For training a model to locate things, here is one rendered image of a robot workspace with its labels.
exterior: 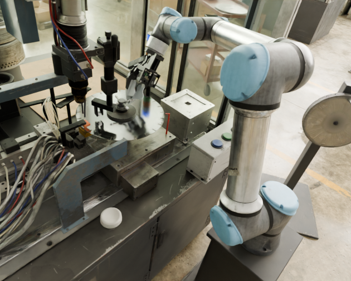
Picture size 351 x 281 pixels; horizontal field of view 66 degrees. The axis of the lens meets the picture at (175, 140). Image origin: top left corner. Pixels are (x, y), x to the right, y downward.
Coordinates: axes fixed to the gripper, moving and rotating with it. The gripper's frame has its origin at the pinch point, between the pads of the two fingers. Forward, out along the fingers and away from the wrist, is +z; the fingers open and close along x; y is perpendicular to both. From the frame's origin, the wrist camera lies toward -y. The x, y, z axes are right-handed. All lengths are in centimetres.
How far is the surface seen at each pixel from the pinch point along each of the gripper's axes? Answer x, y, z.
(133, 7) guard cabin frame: 9, -51, -37
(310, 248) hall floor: 145, 41, 42
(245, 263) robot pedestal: 29, 59, 25
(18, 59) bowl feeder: -30, -57, 11
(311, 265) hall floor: 138, 48, 48
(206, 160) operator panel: 25.7, 26.8, 6.4
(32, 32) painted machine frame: -37.7, 2.0, -8.4
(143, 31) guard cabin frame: 17, -46, -29
